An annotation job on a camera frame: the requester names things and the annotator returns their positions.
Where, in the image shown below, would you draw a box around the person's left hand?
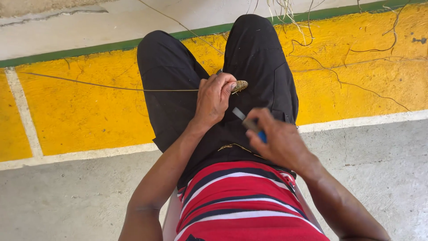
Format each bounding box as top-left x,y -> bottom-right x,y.
193,73 -> 238,128

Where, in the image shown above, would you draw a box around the person's right hand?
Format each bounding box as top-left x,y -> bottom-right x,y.
245,108 -> 315,175

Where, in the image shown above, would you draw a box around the blue handled knife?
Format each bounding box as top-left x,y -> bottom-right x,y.
232,107 -> 268,144

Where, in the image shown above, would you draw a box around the small woven straw piece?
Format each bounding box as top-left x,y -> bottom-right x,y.
231,80 -> 249,95

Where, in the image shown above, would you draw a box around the long thin straw strand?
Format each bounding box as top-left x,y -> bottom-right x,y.
21,72 -> 201,92

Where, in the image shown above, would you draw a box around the straw scraps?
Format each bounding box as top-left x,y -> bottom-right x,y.
218,143 -> 265,158

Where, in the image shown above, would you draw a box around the black trousers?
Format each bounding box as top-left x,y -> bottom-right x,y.
136,14 -> 299,189

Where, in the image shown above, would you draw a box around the long dark wavy fibre strand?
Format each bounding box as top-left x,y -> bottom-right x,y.
290,54 -> 428,112

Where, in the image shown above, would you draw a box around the red striped shirt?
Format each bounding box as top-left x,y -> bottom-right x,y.
173,161 -> 331,241

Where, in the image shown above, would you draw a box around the bundle of dry straw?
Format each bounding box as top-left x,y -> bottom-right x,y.
247,0 -> 327,47

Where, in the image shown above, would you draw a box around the long pale straw strand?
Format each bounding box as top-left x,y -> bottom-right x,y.
138,0 -> 225,55

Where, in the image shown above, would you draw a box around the white plastic chair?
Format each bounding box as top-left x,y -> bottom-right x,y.
162,182 -> 324,241

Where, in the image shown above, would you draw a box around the dark curled fibre strand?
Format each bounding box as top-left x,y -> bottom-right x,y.
349,0 -> 411,53

